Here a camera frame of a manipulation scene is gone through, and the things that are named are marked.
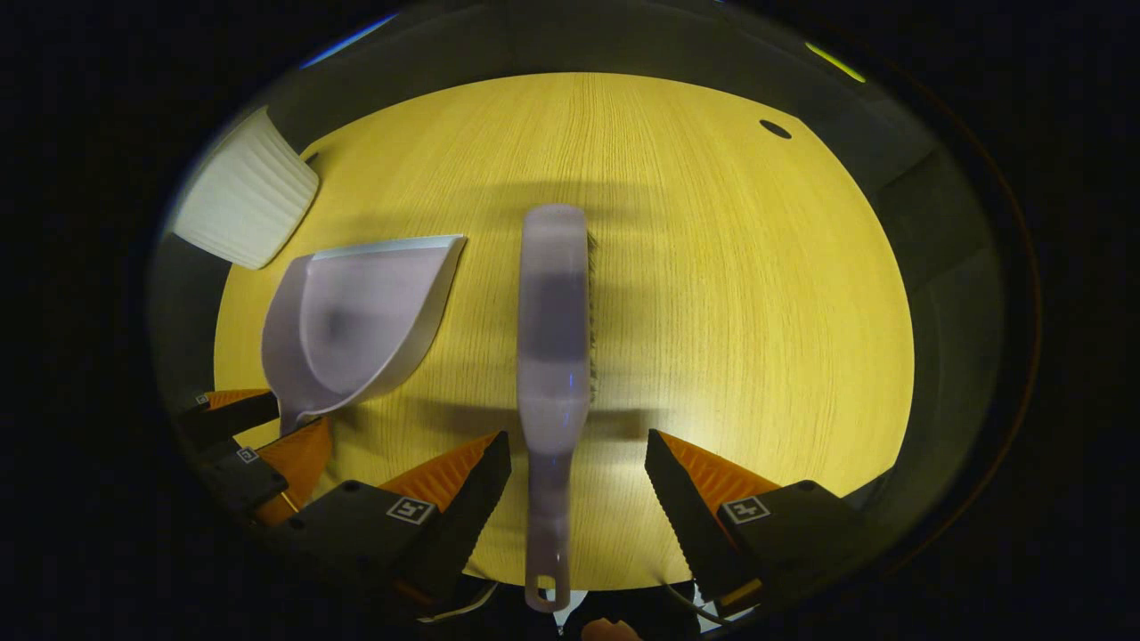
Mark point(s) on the dark round desk grommet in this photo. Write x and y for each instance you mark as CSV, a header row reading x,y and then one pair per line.
x,y
776,129

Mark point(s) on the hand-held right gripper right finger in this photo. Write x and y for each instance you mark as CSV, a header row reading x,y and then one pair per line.
x,y
686,516

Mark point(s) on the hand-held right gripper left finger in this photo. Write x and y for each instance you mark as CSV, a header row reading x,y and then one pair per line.
x,y
472,507

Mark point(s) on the white ribbed garbage bin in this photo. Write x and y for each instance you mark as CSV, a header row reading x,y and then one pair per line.
x,y
245,191

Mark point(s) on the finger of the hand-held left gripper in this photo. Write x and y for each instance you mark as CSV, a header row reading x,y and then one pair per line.
x,y
294,463
227,418

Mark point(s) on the pale pink dustpan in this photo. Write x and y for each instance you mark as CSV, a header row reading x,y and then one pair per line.
x,y
356,320

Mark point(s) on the wooden desktop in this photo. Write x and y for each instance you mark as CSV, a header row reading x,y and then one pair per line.
x,y
757,312

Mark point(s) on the small pale pink broom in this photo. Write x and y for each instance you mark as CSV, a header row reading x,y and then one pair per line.
x,y
554,338

